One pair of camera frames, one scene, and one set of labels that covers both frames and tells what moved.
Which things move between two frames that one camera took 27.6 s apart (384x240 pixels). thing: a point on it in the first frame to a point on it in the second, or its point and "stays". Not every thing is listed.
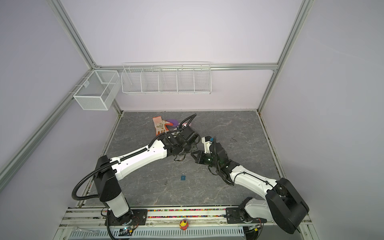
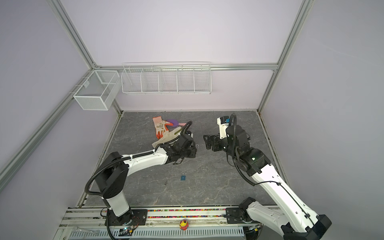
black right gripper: (199, 159) to (210, 142)
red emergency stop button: (183, 224) stays
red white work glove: (160, 125) stays
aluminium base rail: (199, 223) stays
